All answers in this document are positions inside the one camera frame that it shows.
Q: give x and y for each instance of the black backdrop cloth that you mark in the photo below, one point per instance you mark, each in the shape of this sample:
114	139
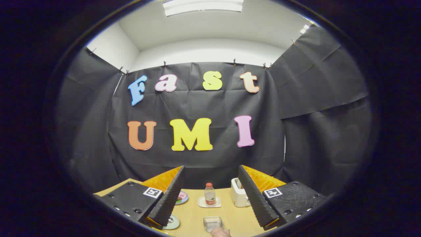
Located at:
296	148

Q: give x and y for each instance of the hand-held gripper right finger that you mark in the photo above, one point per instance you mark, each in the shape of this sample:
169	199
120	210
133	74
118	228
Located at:
256	197

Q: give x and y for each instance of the white square coaster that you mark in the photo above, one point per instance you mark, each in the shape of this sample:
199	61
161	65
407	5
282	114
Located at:
201	203

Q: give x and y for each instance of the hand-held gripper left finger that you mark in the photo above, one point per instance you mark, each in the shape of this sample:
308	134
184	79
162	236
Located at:
167	197

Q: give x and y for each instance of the blue plate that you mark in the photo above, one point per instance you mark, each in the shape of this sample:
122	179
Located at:
183	198

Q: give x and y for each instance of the ceiling light panel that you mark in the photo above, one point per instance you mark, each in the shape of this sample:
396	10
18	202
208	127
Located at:
202	6

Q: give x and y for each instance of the pale green plate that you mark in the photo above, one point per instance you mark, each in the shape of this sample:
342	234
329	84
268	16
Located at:
173	223

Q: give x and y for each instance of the white toaster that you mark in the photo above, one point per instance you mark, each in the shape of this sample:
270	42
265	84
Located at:
238	197

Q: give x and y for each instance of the clear water bottle red cap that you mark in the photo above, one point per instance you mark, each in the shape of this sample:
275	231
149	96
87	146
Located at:
210	196

